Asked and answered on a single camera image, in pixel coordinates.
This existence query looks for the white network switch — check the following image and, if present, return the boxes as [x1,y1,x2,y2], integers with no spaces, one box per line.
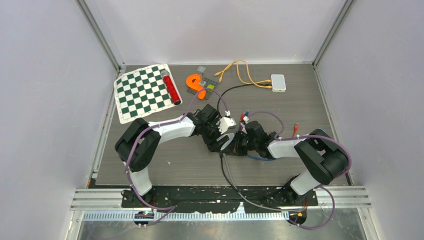
[216,133,235,151]
[270,74,287,93]

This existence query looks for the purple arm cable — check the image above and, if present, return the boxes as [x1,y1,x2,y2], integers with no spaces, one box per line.
[247,110,353,231]
[123,88,231,227]

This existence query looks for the blue ethernet cable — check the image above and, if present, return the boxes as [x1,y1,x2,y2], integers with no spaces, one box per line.
[239,109,279,163]

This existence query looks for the grey lego tower piece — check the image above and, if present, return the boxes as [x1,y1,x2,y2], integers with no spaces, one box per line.
[197,66,206,88]

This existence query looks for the black mounting base plate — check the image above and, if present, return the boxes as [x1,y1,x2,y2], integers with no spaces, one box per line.
[142,185,318,214]

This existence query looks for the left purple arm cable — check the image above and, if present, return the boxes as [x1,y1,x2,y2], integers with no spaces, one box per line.
[123,88,231,227]

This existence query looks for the red toy microphone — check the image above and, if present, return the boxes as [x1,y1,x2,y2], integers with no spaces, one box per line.
[160,69,182,105]

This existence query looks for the black ethernet cable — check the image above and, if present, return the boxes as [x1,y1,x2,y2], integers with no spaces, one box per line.
[219,152,276,201]

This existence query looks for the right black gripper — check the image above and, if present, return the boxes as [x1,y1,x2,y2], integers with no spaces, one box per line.
[224,130,259,156]

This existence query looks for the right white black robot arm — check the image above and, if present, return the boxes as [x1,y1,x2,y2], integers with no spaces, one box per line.
[218,121,351,205]

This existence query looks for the yellow ethernet cable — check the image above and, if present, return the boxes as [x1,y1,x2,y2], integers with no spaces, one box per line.
[213,59,273,91]

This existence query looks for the green white chessboard mat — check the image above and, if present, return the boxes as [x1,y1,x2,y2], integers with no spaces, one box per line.
[113,64,176,124]

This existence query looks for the orange S-shaped toy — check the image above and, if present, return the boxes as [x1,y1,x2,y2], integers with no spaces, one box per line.
[186,74,206,100]

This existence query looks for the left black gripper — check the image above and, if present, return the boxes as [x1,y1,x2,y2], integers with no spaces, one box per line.
[202,119,229,153]

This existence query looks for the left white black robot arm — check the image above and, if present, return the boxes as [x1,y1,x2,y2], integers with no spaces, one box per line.
[114,104,236,208]

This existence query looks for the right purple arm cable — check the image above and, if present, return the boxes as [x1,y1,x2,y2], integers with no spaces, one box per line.
[247,110,353,231]

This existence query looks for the grey lego baseplate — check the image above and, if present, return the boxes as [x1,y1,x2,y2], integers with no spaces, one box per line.
[186,74,219,100]

